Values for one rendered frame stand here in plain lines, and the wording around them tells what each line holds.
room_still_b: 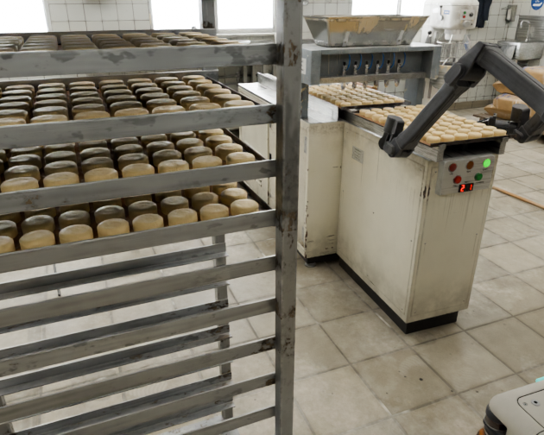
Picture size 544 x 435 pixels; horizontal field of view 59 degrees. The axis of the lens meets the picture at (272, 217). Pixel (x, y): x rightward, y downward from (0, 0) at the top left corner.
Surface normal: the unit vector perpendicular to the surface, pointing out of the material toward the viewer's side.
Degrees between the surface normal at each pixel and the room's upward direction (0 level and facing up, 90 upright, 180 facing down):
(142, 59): 90
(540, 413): 0
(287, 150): 90
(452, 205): 90
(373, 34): 115
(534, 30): 90
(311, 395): 0
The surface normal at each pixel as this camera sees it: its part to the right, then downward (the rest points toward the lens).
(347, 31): 0.30, 0.74
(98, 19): 0.37, 0.38
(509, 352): 0.00, -0.91
